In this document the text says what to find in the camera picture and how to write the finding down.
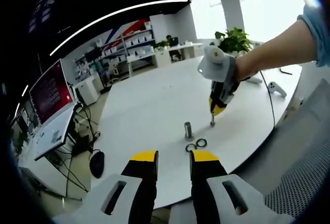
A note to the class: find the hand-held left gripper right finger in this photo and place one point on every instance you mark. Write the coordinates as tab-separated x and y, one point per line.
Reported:
219	198

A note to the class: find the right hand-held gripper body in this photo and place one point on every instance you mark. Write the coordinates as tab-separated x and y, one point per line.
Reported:
216	67

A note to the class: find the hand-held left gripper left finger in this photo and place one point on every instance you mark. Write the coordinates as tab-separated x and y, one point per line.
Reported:
116	203

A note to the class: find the thin threaded metal stud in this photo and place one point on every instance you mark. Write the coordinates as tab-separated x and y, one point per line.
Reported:
212	121

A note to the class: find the thick threaded metal stud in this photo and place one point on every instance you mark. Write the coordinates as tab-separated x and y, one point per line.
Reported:
188	131

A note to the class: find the large dark metal washer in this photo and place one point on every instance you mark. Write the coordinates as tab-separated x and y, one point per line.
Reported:
200	142
191	147

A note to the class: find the green plant in white pot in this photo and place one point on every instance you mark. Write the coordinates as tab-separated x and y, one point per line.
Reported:
236	41

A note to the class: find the white handheld controller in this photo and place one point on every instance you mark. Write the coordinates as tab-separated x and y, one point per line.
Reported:
255	80
277	89

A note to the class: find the white office desk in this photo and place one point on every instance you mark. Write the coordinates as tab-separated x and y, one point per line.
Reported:
185	51

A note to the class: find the black object on floor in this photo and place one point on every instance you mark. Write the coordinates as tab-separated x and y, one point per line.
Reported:
97	164

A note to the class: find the black laptop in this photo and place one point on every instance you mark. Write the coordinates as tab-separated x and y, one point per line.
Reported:
174	40

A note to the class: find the small green desk plant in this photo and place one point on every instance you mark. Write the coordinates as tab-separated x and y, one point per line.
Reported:
162	44

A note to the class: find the shelf with white boxes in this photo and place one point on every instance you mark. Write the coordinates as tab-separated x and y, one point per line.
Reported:
129	46

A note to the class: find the grey mesh office chair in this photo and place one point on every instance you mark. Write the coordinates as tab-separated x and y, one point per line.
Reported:
301	152

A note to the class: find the white side desk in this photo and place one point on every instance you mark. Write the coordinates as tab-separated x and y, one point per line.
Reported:
54	134

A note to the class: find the white low cabinet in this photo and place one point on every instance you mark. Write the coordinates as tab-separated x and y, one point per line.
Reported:
87	91

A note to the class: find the long white ceiling light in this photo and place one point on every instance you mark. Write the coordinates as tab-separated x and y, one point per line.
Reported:
111	15

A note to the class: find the monitor with red screen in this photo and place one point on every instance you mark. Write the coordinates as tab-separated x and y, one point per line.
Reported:
51	92

